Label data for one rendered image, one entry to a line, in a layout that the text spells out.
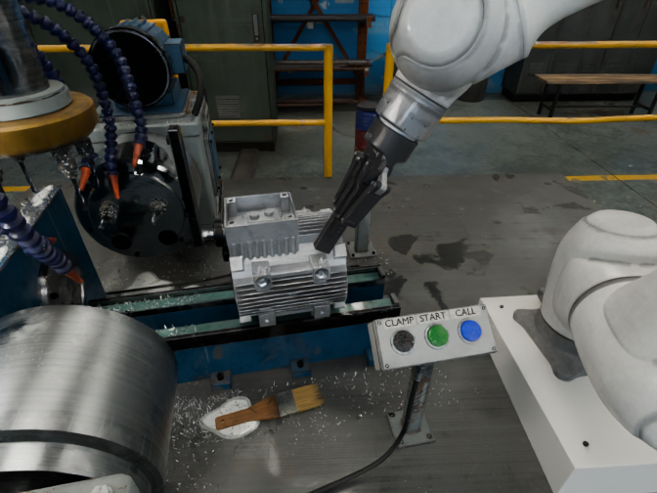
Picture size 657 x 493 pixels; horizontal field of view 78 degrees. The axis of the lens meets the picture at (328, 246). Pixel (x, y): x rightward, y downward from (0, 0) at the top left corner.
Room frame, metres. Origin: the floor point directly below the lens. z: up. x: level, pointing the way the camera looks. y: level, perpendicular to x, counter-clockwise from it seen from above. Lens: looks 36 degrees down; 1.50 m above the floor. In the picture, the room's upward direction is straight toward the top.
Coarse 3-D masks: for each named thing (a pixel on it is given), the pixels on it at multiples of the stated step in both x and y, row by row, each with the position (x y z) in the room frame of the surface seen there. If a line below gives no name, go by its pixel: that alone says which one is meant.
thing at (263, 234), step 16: (288, 192) 0.67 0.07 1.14; (224, 208) 0.61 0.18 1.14; (240, 208) 0.65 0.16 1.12; (256, 208) 0.66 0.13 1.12; (272, 208) 0.63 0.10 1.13; (288, 208) 0.65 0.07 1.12; (224, 224) 0.56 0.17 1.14; (240, 224) 0.56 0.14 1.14; (256, 224) 0.56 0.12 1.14; (272, 224) 0.57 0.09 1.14; (288, 224) 0.57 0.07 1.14; (240, 240) 0.55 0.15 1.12; (256, 240) 0.56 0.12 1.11; (272, 240) 0.56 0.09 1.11; (288, 240) 0.57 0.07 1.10; (256, 256) 0.56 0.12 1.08; (272, 256) 0.56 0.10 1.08
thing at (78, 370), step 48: (0, 336) 0.30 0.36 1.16; (48, 336) 0.30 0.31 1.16; (96, 336) 0.32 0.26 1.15; (144, 336) 0.35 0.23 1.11; (0, 384) 0.24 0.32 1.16; (48, 384) 0.25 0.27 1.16; (96, 384) 0.26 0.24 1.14; (144, 384) 0.29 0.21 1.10; (0, 432) 0.19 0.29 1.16; (48, 432) 0.20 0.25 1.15; (96, 432) 0.21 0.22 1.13; (144, 432) 0.24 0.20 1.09; (0, 480) 0.17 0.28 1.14; (48, 480) 0.17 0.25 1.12; (144, 480) 0.20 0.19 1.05
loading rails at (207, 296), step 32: (192, 288) 0.65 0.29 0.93; (224, 288) 0.65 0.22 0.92; (352, 288) 0.68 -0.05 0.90; (160, 320) 0.60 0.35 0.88; (192, 320) 0.61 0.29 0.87; (224, 320) 0.62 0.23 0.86; (256, 320) 0.56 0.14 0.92; (288, 320) 0.56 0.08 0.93; (320, 320) 0.56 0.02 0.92; (352, 320) 0.57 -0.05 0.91; (192, 352) 0.51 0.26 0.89; (224, 352) 0.52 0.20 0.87; (256, 352) 0.53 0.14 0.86; (288, 352) 0.55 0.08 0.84; (320, 352) 0.56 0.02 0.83; (352, 352) 0.57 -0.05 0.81; (224, 384) 0.49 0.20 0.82
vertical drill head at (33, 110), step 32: (0, 0) 0.54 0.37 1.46; (0, 32) 0.53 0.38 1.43; (0, 64) 0.52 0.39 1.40; (32, 64) 0.55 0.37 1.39; (0, 96) 0.51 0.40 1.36; (32, 96) 0.53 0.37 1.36; (64, 96) 0.56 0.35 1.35; (0, 128) 0.47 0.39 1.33; (32, 128) 0.48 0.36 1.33; (64, 128) 0.51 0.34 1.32; (64, 160) 0.52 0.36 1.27; (0, 192) 0.51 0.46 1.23; (32, 192) 0.58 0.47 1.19
